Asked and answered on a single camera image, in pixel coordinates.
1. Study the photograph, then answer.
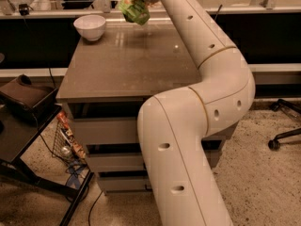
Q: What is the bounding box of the green rice chip bag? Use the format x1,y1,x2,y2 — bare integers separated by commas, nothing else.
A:
119,0,150,25

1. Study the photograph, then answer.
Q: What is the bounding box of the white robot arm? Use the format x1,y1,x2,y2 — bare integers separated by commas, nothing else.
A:
137,0,255,226

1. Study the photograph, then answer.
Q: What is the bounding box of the white bowl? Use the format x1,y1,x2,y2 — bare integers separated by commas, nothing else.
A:
73,14,106,41

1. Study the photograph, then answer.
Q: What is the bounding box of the grey drawer cabinet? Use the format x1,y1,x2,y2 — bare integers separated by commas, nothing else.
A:
55,11,239,196

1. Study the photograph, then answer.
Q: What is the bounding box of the black box on side table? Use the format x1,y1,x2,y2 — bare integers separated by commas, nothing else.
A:
0,74,57,123

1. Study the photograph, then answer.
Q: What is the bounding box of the black side table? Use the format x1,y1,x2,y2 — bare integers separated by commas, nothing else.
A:
0,105,93,226

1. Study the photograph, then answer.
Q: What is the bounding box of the black office chair base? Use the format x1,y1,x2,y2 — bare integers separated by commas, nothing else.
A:
267,98,301,152

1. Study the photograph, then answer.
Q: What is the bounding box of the top drawer with black handle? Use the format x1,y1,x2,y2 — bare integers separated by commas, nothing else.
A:
70,118,138,145

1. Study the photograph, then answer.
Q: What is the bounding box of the wire basket with snacks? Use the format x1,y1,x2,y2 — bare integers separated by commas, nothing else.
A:
53,110,86,165

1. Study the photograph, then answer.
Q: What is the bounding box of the bottom drawer with black handle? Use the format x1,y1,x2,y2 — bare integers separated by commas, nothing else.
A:
97,175,151,193

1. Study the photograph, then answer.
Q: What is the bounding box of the black floor cable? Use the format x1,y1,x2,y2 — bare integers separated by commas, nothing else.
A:
87,190,104,226

